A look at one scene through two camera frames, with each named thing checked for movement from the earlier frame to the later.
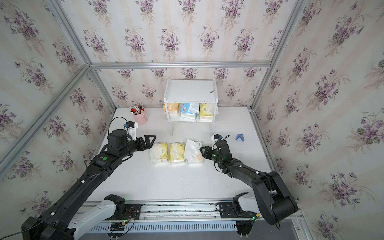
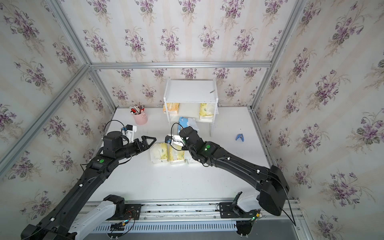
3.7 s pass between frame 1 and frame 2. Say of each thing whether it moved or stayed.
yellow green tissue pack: stayed
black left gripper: stayed
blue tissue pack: moved
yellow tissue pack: stayed
